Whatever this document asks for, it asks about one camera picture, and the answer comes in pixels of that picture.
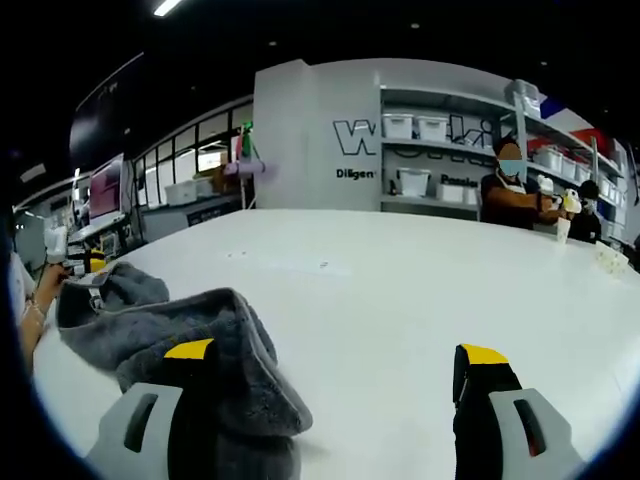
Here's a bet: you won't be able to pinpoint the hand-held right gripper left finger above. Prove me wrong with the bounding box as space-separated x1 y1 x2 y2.
84 338 221 480

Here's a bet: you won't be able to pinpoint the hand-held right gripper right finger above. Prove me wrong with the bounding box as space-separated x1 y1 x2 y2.
452 343 587 480

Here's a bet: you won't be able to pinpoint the grey towel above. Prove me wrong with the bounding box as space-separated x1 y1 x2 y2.
54 259 315 480

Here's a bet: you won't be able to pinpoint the person's left hand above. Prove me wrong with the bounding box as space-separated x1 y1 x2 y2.
35 263 76 301

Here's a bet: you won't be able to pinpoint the pink screen monitor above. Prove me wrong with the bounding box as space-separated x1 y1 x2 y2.
87 152 127 225

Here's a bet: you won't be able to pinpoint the white lidded storage box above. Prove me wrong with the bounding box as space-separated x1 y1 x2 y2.
163 179 200 207

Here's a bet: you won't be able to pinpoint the grey counter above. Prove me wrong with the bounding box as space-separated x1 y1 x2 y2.
139 192 257 242

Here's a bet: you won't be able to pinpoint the black hanging banner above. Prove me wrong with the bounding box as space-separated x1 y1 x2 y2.
68 51 147 162

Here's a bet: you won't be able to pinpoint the purple rolled mat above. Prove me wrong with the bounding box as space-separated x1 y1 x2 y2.
222 159 282 184

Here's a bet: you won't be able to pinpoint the white table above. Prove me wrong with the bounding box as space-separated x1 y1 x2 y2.
29 207 640 474

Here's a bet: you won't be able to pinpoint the green and red flag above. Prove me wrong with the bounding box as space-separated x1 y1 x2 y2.
238 119 257 157

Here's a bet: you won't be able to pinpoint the clear label sticker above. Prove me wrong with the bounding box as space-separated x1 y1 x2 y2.
305 256 344 272

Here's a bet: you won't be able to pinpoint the grey metal shelf rack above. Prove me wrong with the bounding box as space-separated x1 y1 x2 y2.
377 78 632 237

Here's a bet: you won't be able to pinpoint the set of white storage bins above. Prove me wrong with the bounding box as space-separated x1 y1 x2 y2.
382 112 627 207

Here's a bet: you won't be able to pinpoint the silver bracelet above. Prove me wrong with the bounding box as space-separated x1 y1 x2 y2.
25 294 47 327

